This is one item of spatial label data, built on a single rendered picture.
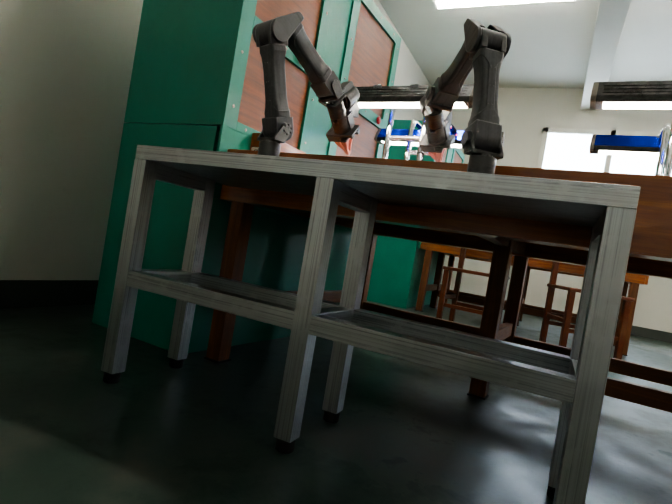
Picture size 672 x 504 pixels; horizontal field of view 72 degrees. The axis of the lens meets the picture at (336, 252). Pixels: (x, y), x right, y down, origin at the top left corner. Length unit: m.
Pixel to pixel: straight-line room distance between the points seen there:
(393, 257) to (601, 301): 3.67
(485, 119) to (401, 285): 3.40
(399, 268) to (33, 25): 3.33
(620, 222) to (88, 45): 2.21
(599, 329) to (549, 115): 6.15
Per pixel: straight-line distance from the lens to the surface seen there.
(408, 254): 4.46
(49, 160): 2.37
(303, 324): 1.06
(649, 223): 1.29
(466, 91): 1.75
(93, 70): 2.52
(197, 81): 1.92
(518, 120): 7.00
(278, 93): 1.40
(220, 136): 1.76
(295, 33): 1.46
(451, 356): 0.96
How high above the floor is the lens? 0.49
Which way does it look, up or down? 1 degrees down
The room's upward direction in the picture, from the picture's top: 10 degrees clockwise
